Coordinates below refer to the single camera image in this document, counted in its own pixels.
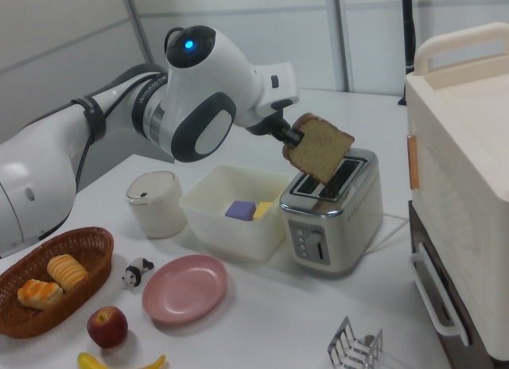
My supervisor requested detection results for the yellow banana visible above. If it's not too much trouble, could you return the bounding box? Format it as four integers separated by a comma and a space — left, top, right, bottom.
76, 352, 167, 369

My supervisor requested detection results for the dark brown oven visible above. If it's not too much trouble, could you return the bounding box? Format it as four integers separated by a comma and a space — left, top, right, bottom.
408, 199, 496, 369

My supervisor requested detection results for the brown wicker basket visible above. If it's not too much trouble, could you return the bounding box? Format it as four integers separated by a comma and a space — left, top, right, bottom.
0, 226, 115, 340

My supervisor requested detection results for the panda figurine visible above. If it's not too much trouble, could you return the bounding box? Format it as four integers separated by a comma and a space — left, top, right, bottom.
121, 257, 156, 291

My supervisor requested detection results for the black cable strap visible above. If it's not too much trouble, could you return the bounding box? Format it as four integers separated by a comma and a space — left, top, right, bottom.
70, 97, 107, 146

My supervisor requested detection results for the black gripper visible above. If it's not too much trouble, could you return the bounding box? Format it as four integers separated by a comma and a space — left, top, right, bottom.
260, 109, 306, 148

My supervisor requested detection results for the white toaster power cord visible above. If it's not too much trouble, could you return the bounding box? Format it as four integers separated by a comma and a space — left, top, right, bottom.
364, 214, 411, 255

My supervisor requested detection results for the cream cabinet with handle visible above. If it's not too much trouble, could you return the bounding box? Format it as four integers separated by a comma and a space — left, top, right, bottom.
404, 21, 509, 363

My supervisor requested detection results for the purple block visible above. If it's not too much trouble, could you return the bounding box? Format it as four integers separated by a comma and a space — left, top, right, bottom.
223, 200, 258, 223

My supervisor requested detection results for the brown bread slice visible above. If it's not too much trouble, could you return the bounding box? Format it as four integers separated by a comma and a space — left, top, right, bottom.
281, 112, 356, 186

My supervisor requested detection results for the pink plate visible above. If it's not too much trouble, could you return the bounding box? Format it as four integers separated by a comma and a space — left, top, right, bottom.
141, 254, 229, 324

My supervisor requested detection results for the red apple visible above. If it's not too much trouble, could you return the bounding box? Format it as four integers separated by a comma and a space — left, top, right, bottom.
86, 305, 130, 350

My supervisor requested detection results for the black pole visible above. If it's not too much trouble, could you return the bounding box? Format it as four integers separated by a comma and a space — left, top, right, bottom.
398, 0, 417, 107

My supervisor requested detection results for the white oven door handle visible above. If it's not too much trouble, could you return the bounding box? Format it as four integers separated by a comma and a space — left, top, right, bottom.
410, 241, 471, 347

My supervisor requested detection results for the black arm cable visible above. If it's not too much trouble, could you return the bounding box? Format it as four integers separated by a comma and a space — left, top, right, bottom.
73, 68, 169, 195

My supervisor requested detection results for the cream cylindrical lidded bin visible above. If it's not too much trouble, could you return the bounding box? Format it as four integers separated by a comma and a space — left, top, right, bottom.
126, 170, 189, 239

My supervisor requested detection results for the yellow block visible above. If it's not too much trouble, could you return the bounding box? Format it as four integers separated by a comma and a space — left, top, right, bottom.
251, 201, 275, 221

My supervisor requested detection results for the white plastic square container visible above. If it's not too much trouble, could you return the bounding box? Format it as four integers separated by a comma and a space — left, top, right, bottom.
178, 164, 293, 263

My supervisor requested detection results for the yellow striped bread roll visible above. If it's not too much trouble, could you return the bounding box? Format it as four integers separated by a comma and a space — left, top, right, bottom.
46, 254, 89, 293

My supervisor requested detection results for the orange brown cabinet latch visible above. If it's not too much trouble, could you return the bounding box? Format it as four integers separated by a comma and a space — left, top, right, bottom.
406, 134, 421, 191

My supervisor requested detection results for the silver cream two-slot toaster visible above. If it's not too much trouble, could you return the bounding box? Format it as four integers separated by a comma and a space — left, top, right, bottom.
278, 147, 385, 281

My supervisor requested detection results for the silver metal toast rack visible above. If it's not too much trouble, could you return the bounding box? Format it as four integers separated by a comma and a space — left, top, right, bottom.
326, 315, 385, 369

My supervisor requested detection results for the orange topped bread roll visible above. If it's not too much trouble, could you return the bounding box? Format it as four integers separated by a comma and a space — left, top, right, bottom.
17, 278, 64, 311

